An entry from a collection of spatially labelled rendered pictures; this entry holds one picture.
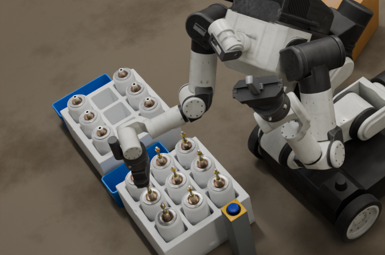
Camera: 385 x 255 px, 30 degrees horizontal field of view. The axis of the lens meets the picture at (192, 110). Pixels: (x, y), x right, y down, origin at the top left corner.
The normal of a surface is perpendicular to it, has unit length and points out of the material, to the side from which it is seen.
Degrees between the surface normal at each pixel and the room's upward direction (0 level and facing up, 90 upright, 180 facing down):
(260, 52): 45
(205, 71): 69
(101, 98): 90
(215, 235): 90
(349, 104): 4
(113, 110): 90
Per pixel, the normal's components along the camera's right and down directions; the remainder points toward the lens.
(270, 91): -0.38, -0.29
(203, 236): 0.53, 0.56
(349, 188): -0.18, -0.66
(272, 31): -0.70, -0.09
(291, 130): -0.49, -0.57
